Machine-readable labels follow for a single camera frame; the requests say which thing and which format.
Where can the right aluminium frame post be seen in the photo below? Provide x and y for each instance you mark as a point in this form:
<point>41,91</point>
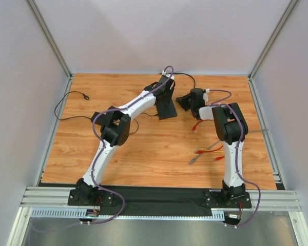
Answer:
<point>273,37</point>

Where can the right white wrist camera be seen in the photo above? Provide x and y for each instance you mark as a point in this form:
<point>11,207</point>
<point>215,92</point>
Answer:
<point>206,95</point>

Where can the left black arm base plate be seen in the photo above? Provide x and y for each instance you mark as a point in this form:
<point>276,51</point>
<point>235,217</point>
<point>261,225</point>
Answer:
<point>96,198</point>

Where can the aluminium frame post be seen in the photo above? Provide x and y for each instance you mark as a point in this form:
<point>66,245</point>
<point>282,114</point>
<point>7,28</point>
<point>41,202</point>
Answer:
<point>273,37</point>
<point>48,36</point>

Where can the left aluminium frame post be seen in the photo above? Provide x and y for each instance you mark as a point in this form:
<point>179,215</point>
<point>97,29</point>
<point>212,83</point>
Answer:
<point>48,36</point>

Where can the front aluminium rail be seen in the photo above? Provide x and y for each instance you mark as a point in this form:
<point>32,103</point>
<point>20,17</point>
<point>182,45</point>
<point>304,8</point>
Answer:
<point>271,200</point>

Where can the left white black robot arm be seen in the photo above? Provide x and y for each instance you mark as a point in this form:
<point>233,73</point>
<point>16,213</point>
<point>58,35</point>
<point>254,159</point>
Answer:
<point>112,126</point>

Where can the grey slotted cable duct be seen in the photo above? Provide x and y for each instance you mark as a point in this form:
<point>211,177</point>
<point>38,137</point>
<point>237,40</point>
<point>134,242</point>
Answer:
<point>84,214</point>

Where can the black cloth strip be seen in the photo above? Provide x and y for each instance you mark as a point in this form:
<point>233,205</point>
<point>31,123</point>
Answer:
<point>155,201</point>

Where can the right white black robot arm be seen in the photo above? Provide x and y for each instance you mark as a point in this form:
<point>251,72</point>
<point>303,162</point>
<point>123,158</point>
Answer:
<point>231,129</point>

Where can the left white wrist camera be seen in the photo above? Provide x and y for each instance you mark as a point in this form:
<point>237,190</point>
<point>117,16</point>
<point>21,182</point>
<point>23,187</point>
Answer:
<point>168,80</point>

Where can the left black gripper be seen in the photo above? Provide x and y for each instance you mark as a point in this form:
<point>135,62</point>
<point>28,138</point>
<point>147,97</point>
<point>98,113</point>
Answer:
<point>166,103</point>

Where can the black network switch box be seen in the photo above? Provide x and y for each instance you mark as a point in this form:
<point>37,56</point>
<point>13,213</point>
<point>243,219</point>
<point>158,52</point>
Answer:
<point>166,110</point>

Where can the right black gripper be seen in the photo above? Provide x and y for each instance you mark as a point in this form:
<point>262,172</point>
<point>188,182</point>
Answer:
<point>190,101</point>

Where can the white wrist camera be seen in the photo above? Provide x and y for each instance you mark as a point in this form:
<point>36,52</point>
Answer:
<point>168,80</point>
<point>206,95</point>

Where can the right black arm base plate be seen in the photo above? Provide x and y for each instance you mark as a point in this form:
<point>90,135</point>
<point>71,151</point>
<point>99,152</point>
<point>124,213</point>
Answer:
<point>216,199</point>

